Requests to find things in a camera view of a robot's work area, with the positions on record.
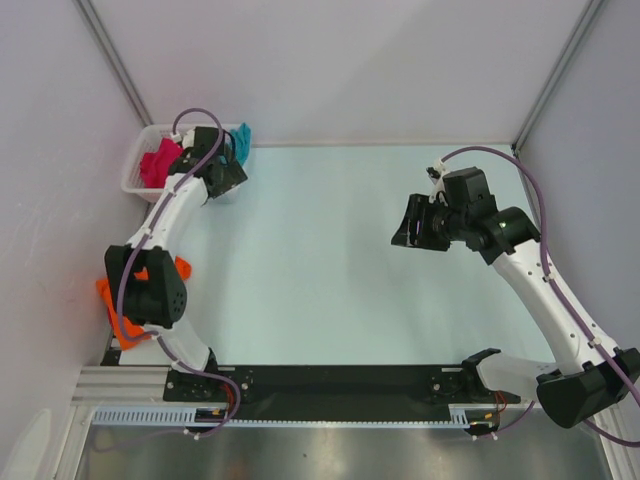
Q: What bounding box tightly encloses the orange t shirt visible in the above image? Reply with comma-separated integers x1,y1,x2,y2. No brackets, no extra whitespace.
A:
95,255,194,351

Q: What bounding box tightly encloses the white slotted cable duct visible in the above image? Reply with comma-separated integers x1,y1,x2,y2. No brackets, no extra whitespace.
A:
92,404,501,429

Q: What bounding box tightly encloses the aluminium front rail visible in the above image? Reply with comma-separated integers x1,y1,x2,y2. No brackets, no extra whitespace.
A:
71,366,168,405

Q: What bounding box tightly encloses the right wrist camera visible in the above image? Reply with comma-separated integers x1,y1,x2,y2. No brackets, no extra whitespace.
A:
426,159,448,202

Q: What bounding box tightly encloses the white plastic basket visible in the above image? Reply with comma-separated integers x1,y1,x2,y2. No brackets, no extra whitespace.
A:
121,124,250,203

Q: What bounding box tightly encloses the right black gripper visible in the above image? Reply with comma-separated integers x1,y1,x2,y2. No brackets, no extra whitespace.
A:
391,193,468,252

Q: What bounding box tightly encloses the magenta t shirt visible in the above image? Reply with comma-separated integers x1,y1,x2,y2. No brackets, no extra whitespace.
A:
139,138,183,189

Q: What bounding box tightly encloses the teal t shirt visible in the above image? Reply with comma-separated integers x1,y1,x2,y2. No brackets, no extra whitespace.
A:
225,122,252,166

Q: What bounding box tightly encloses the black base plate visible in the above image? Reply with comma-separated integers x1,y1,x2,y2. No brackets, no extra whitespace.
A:
163,364,521,424

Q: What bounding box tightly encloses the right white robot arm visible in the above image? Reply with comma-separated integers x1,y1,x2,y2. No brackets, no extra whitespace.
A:
391,167,639,428

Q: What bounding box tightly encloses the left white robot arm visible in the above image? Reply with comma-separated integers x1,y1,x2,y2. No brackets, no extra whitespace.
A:
104,124,251,400

